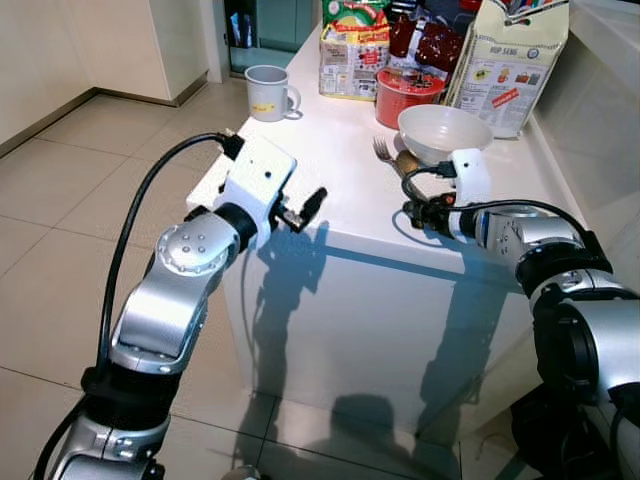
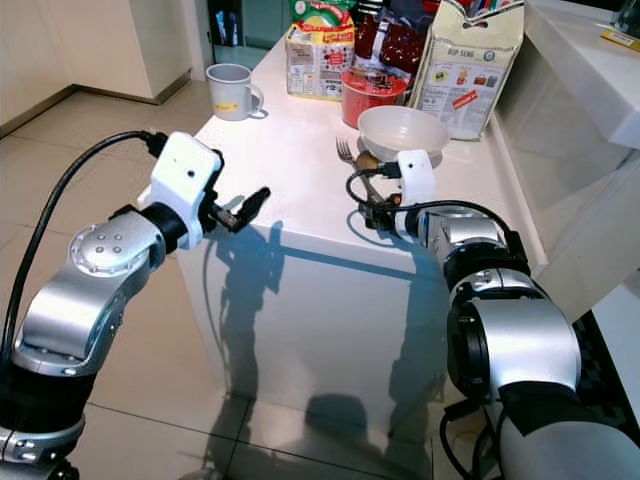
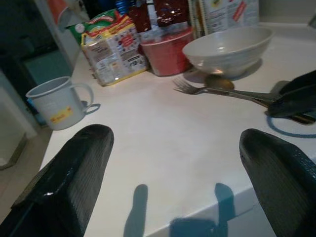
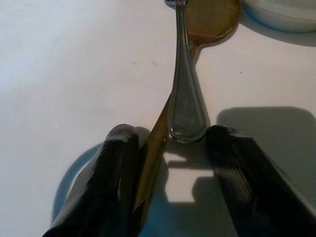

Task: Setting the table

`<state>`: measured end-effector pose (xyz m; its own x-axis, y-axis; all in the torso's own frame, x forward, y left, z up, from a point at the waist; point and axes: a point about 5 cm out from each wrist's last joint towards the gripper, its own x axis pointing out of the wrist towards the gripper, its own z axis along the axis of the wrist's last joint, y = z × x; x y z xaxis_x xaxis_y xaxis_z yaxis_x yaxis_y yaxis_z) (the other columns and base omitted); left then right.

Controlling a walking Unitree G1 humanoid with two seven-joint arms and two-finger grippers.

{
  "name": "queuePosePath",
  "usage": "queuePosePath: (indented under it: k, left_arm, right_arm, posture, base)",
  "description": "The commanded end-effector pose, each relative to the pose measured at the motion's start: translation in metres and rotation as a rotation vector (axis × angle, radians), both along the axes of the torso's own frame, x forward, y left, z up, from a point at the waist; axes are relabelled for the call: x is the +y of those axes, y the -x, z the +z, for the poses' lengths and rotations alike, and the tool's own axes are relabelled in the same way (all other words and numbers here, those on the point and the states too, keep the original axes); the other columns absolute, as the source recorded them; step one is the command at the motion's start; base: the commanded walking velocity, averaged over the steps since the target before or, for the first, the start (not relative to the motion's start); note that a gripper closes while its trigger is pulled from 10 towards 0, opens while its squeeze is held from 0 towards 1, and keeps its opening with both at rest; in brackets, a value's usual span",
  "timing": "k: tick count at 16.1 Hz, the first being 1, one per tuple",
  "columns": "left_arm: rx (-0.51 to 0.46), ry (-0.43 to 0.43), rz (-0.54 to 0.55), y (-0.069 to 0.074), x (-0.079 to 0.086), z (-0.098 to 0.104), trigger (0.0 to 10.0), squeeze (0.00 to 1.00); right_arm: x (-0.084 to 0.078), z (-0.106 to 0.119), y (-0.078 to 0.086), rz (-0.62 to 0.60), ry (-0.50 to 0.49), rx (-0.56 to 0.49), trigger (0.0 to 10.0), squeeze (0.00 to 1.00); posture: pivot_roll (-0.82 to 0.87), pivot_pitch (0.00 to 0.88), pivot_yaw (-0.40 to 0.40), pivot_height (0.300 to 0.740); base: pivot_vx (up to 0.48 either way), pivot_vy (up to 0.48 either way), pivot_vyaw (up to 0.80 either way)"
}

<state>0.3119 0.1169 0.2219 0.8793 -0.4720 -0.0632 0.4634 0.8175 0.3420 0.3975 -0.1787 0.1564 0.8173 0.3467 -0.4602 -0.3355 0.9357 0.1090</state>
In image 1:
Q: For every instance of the metal fork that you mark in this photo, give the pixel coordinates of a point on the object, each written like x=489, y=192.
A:
x=383, y=150

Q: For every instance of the white ribbed bowl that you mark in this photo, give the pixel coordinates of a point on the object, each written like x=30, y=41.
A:
x=445, y=130

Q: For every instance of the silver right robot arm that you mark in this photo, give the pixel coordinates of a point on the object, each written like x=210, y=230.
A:
x=590, y=340

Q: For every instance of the grey enamel mug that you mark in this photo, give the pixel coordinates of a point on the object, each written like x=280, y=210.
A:
x=268, y=95

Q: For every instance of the red round container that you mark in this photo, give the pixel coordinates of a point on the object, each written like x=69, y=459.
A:
x=405, y=98

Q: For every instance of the cream cracker bag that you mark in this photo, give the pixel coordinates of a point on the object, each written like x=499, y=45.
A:
x=510, y=70

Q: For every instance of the red snack packet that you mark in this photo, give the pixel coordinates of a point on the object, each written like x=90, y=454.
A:
x=435, y=45

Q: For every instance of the white floor cabinet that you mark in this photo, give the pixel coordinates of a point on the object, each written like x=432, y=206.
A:
x=140, y=45

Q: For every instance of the white ledge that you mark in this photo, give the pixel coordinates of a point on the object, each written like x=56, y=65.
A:
x=610, y=25

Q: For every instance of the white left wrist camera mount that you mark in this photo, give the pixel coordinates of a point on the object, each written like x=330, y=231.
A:
x=255, y=180

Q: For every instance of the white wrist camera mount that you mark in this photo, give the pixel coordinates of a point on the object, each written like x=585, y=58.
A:
x=472, y=180
x=255, y=180

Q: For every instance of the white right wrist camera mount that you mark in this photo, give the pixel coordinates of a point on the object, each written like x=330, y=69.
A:
x=472, y=180

